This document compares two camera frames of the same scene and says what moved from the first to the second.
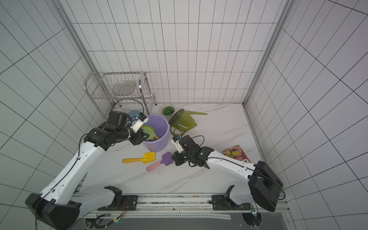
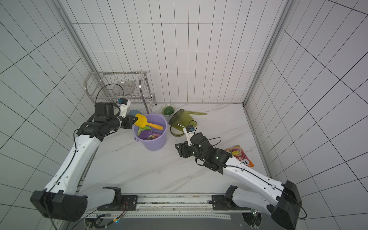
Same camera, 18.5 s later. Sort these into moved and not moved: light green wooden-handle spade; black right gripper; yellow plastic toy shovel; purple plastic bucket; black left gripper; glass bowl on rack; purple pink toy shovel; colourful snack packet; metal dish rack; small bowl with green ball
Moved: black left gripper; purple pink toy shovel; black right gripper; yellow plastic toy shovel; light green wooden-handle spade
Not moved: small bowl with green ball; purple plastic bucket; metal dish rack; glass bowl on rack; colourful snack packet
